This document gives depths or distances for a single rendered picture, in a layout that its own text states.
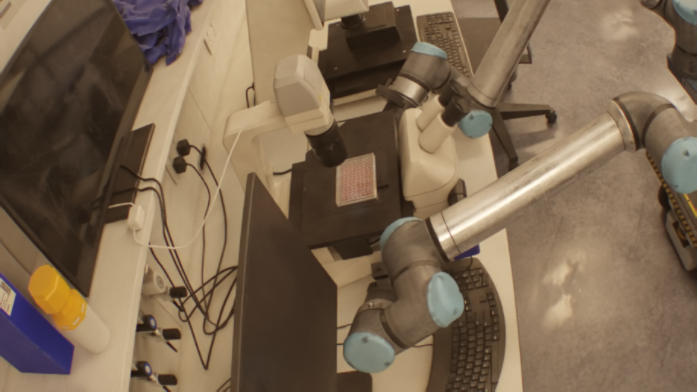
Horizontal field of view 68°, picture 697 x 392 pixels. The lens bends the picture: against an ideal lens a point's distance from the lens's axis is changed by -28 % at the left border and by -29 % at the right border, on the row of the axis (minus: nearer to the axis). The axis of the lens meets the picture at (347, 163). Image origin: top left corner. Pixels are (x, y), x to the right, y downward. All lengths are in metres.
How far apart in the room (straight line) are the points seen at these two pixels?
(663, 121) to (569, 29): 2.43
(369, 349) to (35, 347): 0.62
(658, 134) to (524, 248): 1.45
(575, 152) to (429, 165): 0.38
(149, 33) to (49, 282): 0.90
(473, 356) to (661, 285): 1.14
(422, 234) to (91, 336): 0.63
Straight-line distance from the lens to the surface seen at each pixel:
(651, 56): 3.35
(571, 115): 2.99
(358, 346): 1.12
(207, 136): 2.24
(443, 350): 1.43
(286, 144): 2.07
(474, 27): 2.78
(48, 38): 1.32
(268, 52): 2.00
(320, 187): 1.58
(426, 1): 2.50
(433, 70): 1.77
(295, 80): 1.32
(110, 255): 1.27
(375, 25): 2.11
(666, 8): 2.03
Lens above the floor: 2.00
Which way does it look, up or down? 41 degrees down
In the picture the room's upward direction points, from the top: 25 degrees counter-clockwise
